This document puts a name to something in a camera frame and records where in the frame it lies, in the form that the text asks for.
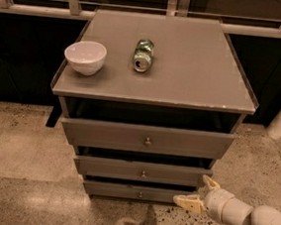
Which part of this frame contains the green soda can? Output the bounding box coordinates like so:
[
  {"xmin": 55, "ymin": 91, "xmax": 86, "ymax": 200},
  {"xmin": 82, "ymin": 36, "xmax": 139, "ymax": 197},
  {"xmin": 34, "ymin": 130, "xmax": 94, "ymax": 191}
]
[{"xmin": 132, "ymin": 39, "xmax": 154, "ymax": 72}]

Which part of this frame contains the grey drawer cabinet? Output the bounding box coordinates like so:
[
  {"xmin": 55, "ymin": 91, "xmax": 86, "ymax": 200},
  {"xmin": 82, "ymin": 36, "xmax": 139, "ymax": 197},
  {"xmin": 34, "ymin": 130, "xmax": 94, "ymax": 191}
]
[{"xmin": 51, "ymin": 10, "xmax": 257, "ymax": 193}]

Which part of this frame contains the white bowl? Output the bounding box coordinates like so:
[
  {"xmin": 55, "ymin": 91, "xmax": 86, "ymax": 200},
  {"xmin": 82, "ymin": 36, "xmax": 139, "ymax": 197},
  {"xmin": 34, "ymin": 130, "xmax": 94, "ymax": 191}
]
[{"xmin": 64, "ymin": 41, "xmax": 107, "ymax": 75}]

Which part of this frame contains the grey drawer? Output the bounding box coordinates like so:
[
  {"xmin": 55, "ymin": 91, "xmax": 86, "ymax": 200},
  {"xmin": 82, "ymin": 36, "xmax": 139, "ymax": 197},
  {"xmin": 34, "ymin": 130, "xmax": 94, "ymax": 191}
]
[
  {"xmin": 62, "ymin": 118, "xmax": 234, "ymax": 159},
  {"xmin": 83, "ymin": 180, "xmax": 190, "ymax": 203},
  {"xmin": 74, "ymin": 156, "xmax": 213, "ymax": 187}
]

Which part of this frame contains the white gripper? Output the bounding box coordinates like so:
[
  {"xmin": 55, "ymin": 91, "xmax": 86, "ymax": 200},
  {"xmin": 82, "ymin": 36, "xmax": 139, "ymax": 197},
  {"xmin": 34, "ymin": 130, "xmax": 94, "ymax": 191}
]
[{"xmin": 173, "ymin": 174, "xmax": 234, "ymax": 224}]

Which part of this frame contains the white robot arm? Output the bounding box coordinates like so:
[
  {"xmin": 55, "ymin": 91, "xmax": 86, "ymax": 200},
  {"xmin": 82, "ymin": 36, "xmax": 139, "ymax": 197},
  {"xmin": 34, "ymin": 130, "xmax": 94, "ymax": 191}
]
[{"xmin": 173, "ymin": 175, "xmax": 281, "ymax": 225}]

